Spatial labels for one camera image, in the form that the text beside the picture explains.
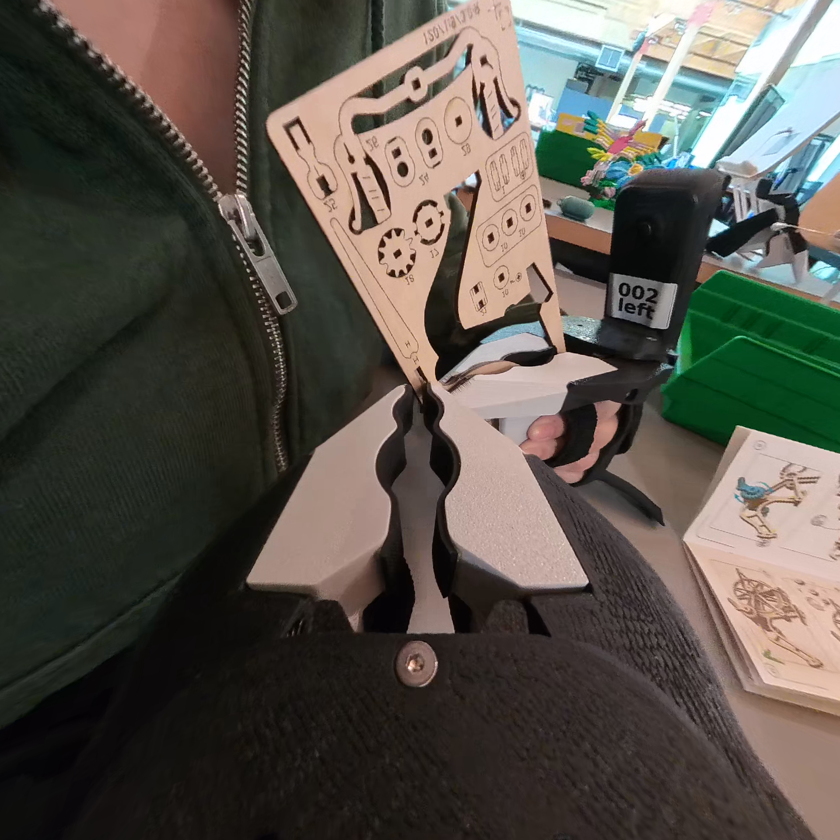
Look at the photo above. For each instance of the illustrated instruction booklet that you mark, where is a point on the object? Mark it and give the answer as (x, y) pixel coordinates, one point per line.
(754, 512)

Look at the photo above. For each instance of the person's left hand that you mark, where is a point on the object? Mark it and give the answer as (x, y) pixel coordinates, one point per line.
(544, 433)

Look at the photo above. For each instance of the white and black stand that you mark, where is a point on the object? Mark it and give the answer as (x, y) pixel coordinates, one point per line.
(778, 223)

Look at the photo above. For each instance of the laser-cut wooden puzzle sheet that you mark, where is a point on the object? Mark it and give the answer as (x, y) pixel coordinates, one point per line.
(453, 152)

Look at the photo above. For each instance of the green plastic bin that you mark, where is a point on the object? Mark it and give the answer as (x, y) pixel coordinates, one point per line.
(741, 307)
(754, 394)

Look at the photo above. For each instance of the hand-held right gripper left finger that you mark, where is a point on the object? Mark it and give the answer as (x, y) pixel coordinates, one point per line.
(328, 518)

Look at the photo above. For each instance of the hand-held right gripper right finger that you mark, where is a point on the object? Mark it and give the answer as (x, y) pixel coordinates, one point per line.
(512, 518)

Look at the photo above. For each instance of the grey desk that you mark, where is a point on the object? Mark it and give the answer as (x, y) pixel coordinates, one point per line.
(794, 754)

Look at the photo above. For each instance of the dark green zip jacket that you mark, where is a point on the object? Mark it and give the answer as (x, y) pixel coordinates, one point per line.
(98, 328)

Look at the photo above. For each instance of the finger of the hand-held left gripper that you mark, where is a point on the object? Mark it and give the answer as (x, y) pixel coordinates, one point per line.
(525, 388)
(502, 349)

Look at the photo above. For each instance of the colourful toy model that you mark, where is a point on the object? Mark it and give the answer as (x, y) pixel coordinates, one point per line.
(620, 157)

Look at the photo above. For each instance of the grey oval speaker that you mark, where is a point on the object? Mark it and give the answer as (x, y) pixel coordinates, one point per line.
(576, 207)

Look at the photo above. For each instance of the green box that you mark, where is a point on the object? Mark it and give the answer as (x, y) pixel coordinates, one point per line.
(558, 156)

